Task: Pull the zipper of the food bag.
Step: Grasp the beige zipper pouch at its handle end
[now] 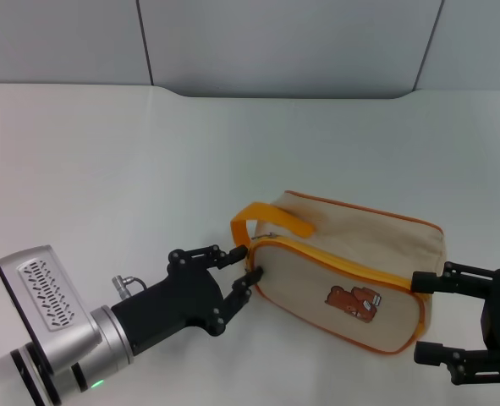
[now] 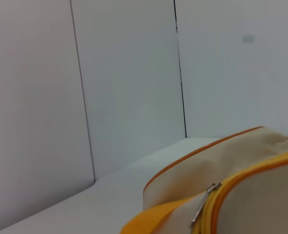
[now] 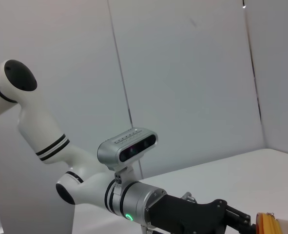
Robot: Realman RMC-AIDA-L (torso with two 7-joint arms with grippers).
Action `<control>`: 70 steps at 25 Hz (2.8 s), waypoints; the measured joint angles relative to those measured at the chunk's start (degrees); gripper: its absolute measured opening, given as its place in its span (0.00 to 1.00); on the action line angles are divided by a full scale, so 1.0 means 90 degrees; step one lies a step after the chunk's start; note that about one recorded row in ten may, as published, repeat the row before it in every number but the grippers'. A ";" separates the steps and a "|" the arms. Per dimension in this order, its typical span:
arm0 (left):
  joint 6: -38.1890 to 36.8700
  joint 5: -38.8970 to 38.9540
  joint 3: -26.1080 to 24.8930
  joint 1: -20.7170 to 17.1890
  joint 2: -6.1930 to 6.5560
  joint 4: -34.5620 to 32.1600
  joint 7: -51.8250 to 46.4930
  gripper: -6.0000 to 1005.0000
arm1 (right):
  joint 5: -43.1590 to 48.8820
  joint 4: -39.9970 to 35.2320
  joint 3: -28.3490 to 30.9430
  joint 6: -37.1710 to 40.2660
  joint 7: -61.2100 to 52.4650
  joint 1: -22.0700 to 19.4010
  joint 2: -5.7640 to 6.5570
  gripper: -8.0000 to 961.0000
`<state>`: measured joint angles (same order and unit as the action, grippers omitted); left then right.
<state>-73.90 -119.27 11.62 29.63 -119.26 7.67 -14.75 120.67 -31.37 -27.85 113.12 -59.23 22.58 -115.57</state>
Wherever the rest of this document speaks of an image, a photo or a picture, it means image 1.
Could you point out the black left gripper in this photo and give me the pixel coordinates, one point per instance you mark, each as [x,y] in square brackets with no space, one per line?
[177,296]

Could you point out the beige zipper bag orange trim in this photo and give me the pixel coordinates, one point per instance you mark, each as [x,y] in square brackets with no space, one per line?
[309,292]

